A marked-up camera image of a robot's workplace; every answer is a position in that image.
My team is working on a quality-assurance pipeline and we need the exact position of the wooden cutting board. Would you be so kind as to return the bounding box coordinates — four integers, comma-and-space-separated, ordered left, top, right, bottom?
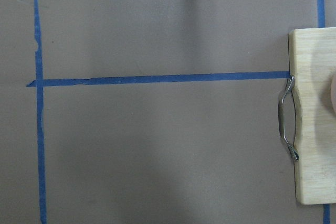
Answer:
288, 27, 335, 205

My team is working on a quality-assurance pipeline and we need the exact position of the green bowl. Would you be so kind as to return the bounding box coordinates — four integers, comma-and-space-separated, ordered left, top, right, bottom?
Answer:
330, 72, 336, 114

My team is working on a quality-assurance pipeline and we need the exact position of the metal board handle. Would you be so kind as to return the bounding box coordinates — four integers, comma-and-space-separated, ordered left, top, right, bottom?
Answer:
278, 75, 300, 162

